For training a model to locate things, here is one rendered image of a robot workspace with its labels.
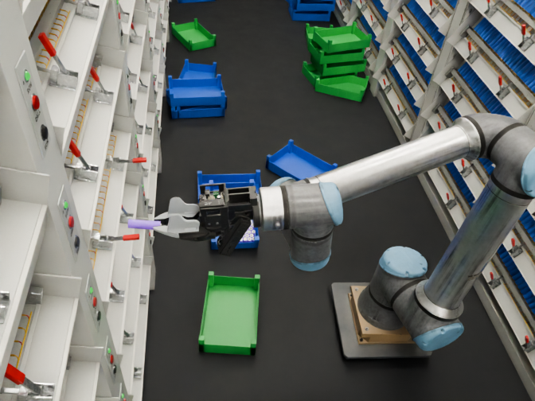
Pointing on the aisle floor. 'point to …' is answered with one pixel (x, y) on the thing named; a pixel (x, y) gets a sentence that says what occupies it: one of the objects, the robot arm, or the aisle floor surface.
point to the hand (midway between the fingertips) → (161, 226)
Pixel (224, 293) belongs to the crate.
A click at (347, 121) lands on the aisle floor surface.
